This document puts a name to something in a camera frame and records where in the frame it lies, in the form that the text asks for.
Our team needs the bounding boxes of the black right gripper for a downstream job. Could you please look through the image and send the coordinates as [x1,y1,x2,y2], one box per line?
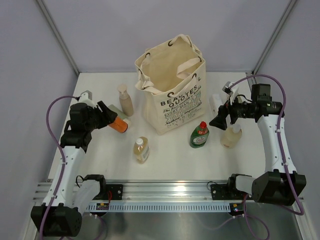
[209,93,255,131]

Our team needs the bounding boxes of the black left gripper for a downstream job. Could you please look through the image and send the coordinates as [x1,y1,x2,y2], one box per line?
[84,100,117,132]

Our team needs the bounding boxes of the green dish soap bottle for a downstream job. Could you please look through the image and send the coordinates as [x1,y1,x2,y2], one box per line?
[189,121,210,148]

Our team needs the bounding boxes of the clear amber soap bottle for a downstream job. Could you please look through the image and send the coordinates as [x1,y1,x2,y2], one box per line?
[133,136,150,164]

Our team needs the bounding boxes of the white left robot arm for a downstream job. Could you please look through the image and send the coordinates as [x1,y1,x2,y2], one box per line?
[30,101,118,239]

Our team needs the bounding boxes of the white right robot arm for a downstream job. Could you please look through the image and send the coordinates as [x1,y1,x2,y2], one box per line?
[209,82,307,206]

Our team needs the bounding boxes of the cream canvas tote bag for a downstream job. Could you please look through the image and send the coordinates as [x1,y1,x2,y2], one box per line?
[134,34,207,135]

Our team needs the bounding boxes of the pale green lotion tube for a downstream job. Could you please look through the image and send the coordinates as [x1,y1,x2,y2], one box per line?
[107,104,131,128]

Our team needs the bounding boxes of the orange bottle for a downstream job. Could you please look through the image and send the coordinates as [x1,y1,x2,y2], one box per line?
[109,116,128,134]

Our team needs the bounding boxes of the white tube black cap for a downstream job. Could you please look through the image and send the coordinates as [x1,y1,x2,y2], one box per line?
[209,94,223,117]

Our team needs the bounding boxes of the beige pump bottle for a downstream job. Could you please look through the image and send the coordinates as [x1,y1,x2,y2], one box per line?
[117,83,134,117]

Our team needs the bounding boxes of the cream pump lotion bottle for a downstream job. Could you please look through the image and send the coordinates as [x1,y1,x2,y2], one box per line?
[220,123,242,149]

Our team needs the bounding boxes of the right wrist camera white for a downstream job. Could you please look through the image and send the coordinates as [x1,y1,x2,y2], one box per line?
[222,81,239,105]

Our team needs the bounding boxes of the aluminium mounting rail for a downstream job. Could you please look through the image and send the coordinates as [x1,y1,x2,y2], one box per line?
[33,175,243,207]

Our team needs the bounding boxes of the white slotted cable duct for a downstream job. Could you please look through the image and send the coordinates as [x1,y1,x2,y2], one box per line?
[86,202,231,213]

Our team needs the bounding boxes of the right aluminium frame post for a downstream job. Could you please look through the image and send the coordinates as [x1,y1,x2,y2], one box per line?
[251,0,299,75]

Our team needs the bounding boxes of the aluminium frame post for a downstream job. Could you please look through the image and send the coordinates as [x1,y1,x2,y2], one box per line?
[251,0,299,75]
[34,0,81,77]

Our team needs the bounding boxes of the left aluminium frame post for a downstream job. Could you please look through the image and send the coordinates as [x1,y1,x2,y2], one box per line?
[34,0,81,77]

